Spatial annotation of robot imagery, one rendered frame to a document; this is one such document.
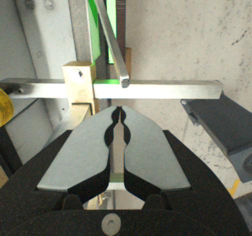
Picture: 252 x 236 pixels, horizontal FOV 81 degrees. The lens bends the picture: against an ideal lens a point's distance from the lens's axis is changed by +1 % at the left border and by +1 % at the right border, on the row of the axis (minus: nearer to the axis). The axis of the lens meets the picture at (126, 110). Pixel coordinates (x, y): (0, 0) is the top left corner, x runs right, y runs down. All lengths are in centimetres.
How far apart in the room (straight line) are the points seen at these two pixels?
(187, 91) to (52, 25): 40
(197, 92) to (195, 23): 89
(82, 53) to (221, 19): 101
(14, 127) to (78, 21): 31
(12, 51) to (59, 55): 11
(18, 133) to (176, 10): 104
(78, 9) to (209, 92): 33
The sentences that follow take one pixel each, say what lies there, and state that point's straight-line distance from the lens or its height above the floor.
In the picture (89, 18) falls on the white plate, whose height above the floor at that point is 79.
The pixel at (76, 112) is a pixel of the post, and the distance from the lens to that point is 27.
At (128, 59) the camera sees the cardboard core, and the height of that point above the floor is 8.
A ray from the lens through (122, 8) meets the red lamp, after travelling 39.
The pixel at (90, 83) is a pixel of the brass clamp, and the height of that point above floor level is 83.
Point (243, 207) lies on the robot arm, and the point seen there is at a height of 77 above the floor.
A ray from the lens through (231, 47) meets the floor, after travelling 132.
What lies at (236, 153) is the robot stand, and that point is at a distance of 88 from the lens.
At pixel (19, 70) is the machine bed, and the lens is 50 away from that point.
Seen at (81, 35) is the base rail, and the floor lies 70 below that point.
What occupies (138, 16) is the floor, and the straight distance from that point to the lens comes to 110.
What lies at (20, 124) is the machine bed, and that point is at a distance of 50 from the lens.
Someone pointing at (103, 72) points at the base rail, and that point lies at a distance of 41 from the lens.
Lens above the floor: 109
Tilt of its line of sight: 61 degrees down
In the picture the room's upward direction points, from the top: 179 degrees clockwise
